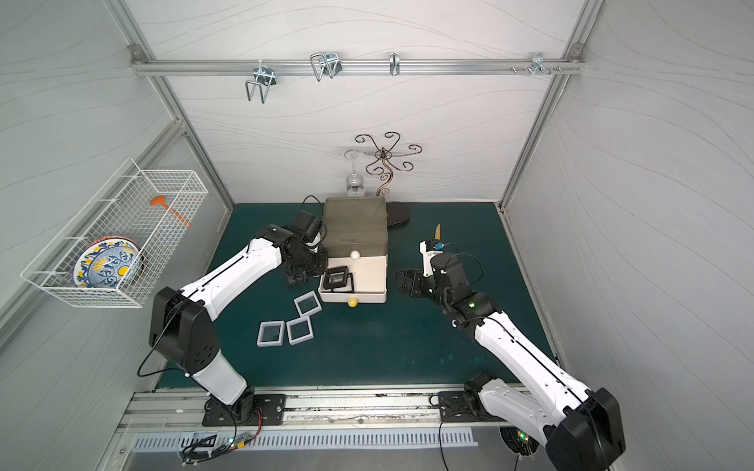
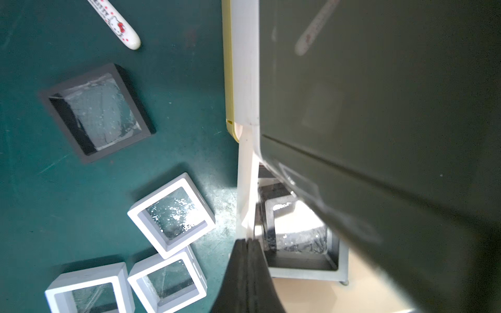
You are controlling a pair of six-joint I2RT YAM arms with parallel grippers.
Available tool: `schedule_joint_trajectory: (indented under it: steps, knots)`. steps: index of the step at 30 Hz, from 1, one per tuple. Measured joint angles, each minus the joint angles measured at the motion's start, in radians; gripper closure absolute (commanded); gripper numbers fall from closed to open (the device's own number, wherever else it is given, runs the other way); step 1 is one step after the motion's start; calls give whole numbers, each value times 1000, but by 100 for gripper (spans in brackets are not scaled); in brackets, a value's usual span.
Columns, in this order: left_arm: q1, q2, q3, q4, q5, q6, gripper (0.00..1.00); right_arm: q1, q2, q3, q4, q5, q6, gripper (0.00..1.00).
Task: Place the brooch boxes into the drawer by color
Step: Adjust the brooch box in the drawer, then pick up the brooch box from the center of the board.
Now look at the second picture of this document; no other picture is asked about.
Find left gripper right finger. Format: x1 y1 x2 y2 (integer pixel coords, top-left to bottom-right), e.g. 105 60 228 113
247 239 285 312

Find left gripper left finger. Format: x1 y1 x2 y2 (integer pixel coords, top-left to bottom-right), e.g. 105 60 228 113
211 239 248 312

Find white brooch box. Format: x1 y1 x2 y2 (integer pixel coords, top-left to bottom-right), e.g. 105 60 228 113
127 246 207 313
45 262 135 313
127 172 216 259

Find three-tier drawer organizer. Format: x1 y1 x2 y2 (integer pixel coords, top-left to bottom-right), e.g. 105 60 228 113
222 1 500 312

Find metal spoon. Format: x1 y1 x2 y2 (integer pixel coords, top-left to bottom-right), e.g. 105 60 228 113
87 0 141 50

